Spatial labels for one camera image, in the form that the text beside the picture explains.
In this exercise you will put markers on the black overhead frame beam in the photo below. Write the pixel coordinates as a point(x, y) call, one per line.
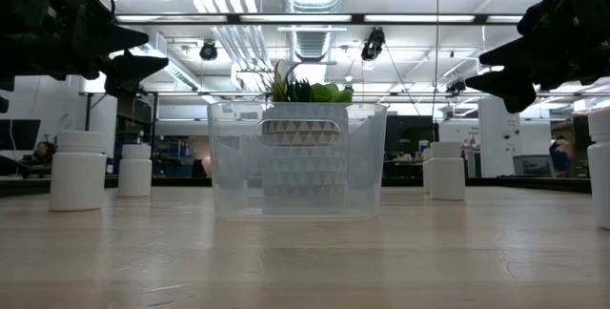
point(357, 18)

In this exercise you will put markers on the grey laptop screen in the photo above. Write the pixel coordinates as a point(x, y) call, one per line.
point(533, 166)

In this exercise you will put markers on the person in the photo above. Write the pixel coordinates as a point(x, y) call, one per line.
point(558, 156)
point(44, 152)

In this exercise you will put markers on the white pillar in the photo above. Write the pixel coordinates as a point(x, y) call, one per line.
point(498, 137)

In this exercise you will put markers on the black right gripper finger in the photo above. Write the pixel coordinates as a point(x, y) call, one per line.
point(517, 54)
point(517, 89)

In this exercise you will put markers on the black table edge rail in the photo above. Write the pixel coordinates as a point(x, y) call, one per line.
point(176, 181)

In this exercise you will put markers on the clear plastic basket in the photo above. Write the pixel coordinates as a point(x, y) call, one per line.
point(224, 166)

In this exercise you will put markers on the black hanging camera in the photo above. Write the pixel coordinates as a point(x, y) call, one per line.
point(209, 51)
point(373, 44)
point(456, 87)

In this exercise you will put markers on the dark computer monitor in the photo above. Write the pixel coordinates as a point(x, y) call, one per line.
point(19, 135)

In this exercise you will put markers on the black cabinet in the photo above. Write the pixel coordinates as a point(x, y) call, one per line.
point(410, 137)

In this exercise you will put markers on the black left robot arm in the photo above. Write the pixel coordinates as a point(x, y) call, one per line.
point(4, 103)

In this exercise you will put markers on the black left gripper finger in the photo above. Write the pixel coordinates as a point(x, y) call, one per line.
point(109, 37)
point(128, 73)

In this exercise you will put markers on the green artificial succulent plant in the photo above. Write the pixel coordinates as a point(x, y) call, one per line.
point(324, 93)

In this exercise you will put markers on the grey triangle-patterned plant pot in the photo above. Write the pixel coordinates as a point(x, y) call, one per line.
point(305, 132)

